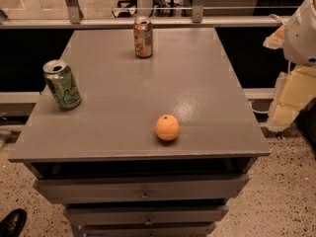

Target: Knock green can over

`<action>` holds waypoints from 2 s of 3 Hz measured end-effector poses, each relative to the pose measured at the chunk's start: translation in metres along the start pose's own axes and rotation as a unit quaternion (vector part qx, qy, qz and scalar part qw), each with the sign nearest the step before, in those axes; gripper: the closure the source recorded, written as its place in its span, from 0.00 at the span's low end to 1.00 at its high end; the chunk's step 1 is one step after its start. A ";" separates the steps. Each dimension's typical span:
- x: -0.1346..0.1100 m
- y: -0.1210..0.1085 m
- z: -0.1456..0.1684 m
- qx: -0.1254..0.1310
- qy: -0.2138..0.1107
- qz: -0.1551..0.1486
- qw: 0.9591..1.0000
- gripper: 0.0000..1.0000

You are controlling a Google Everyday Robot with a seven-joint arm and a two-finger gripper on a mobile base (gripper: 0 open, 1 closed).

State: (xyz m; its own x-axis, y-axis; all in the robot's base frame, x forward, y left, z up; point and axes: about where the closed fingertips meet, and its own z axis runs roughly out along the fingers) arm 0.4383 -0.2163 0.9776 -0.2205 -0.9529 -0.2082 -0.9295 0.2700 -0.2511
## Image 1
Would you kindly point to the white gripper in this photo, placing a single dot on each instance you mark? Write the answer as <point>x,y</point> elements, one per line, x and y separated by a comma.
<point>301,37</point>

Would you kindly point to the green soda can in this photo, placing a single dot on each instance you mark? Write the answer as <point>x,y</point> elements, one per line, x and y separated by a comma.
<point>61,83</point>

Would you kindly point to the orange soda can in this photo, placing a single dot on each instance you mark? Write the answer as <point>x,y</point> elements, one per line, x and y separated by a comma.
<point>143,37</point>

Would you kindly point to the orange fruit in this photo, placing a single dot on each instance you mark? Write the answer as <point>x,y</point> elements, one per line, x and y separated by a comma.
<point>167,127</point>

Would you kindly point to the black office chair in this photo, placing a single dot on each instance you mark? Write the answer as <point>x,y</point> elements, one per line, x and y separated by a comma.
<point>149,8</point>

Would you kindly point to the top grey drawer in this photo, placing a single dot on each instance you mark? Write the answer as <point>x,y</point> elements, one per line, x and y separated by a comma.
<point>141,188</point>

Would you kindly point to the grey drawer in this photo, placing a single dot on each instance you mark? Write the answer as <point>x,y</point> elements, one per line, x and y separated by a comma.
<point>156,230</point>
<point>146,215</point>
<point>141,188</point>

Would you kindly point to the grey drawer cabinet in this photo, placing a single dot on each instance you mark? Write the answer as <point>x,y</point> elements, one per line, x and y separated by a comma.
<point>111,134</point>

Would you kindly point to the metal railing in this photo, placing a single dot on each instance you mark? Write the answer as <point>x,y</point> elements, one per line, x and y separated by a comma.
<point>108,14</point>

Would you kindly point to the middle grey drawer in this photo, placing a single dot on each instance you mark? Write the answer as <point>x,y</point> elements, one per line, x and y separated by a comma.
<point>146,215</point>

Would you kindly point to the bottom grey drawer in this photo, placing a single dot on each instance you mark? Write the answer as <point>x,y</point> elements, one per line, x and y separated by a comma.
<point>156,230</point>

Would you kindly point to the black shoe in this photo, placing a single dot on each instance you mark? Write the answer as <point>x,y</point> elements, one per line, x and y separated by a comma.
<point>13,224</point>

